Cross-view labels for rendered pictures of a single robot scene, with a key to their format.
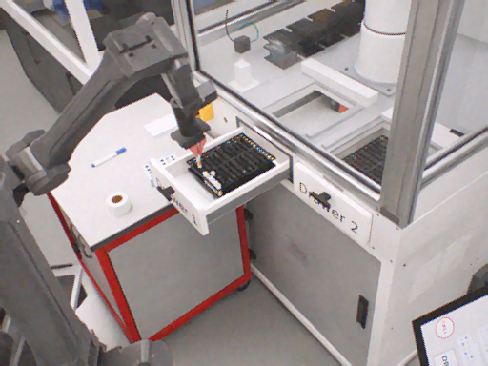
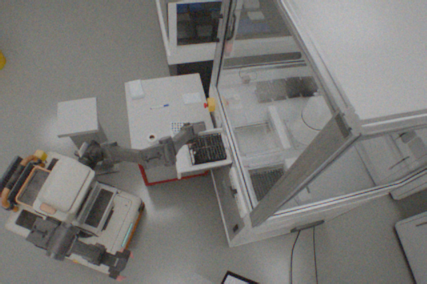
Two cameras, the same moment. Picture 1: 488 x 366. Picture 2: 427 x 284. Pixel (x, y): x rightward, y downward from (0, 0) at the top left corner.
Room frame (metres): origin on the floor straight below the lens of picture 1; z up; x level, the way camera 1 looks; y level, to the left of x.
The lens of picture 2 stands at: (0.40, -0.13, 2.50)
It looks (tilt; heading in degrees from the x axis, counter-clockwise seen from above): 62 degrees down; 9
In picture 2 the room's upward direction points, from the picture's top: 12 degrees clockwise
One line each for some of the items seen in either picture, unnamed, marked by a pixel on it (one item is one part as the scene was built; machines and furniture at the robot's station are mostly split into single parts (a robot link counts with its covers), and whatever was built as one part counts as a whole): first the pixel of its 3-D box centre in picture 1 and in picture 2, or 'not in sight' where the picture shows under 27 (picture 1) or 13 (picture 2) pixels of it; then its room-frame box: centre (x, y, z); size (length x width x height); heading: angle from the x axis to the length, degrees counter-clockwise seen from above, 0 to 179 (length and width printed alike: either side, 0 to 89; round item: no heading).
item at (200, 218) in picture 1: (177, 194); (175, 154); (1.09, 0.20, 0.87); 0.29 x 0.02 x 0.11; 33
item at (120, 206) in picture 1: (118, 203); (152, 139); (1.18, 0.41, 0.78); 0.07 x 0.07 x 0.04
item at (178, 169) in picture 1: (233, 167); (207, 149); (1.20, 0.03, 0.86); 0.40 x 0.26 x 0.06; 123
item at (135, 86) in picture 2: not in sight; (136, 89); (1.51, 0.70, 0.78); 0.15 x 0.10 x 0.04; 38
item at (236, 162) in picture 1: (232, 167); (206, 149); (1.20, 0.03, 0.87); 0.22 x 0.18 x 0.06; 123
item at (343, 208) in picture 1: (329, 201); (237, 192); (1.00, -0.24, 0.87); 0.29 x 0.02 x 0.11; 33
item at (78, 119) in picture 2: not in sight; (91, 140); (1.15, 0.99, 0.38); 0.30 x 0.30 x 0.76; 32
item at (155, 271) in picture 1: (150, 226); (170, 135); (1.44, 0.41, 0.38); 0.62 x 0.58 x 0.76; 33
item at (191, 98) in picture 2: (162, 126); (191, 98); (1.60, 0.29, 0.77); 0.13 x 0.09 x 0.02; 123
